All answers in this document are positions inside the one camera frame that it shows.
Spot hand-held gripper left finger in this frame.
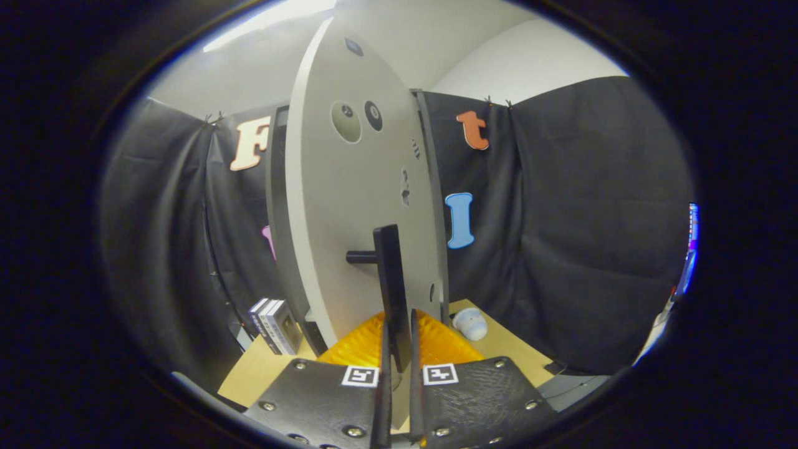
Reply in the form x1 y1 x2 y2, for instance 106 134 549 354
242 311 393 449

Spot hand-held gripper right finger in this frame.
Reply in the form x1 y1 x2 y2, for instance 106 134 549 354
408 309 559 448

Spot black door handle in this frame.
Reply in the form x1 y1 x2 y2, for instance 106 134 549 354
346 224 413 373

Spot white plush toy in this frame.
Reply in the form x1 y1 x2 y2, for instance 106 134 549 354
451 307 489 342

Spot grey cover book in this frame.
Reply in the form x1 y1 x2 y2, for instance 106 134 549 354
268 301 304 356

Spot white spine book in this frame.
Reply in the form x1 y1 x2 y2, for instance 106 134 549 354
259 300 284 355

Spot grey cabinet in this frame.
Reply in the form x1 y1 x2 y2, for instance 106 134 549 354
266 89 451 357

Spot black backdrop cloth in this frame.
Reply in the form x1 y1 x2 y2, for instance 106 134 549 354
100 75 696 375

